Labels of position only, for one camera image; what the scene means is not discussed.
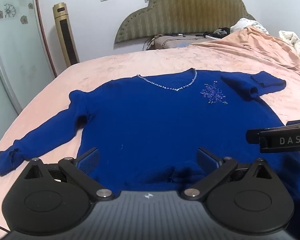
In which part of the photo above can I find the pink bed sheet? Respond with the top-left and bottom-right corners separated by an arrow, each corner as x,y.
0,44 -> 300,240

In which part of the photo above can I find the olive green padded headboard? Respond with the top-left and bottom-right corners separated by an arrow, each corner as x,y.
114,0 -> 255,44

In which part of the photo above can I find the cream crumpled quilt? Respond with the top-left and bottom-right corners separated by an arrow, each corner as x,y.
279,30 -> 300,61

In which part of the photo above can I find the brown pillow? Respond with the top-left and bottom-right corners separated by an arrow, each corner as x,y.
149,35 -> 211,51

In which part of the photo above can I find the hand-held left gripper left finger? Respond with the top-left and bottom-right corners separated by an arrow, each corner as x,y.
24,147 -> 115,202

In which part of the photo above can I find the gold tower fan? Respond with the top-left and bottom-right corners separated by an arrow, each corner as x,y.
52,2 -> 80,67

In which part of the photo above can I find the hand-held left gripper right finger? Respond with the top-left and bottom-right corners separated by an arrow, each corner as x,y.
181,147 -> 273,201

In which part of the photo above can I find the flower print wardrobe door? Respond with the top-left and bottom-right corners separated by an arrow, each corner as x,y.
0,0 -> 58,117

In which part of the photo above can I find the orange blanket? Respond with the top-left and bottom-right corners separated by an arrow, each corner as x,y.
187,26 -> 300,120

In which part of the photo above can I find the blue beaded sweater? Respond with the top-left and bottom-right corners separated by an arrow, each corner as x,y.
0,68 -> 300,230

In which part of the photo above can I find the dark clothes pile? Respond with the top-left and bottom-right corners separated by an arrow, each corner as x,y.
202,27 -> 232,38

